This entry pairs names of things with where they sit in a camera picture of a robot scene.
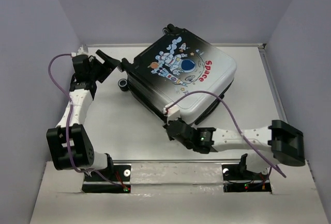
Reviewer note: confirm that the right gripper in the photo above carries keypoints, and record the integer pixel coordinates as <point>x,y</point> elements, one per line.
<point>165,126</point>

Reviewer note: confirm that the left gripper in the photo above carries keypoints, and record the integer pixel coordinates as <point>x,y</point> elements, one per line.
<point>107,68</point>

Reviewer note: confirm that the black and white suitcase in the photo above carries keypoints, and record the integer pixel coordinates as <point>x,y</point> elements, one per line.
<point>183,68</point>

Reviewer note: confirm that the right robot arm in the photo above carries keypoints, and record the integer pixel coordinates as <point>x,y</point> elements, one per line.
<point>266,147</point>

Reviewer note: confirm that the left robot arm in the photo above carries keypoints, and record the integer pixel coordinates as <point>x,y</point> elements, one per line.
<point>69,144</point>

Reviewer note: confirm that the white cardboard front panel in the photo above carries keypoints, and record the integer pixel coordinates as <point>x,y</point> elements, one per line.
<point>294,200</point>

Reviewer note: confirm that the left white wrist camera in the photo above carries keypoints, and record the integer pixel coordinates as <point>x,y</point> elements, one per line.
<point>82,50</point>

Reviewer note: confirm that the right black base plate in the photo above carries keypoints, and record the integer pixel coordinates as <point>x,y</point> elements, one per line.
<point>237,181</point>

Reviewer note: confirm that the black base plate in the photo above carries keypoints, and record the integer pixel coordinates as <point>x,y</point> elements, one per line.
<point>117,181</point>
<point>237,181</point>

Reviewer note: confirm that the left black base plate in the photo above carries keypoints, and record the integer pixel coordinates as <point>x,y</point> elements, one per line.
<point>117,181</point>

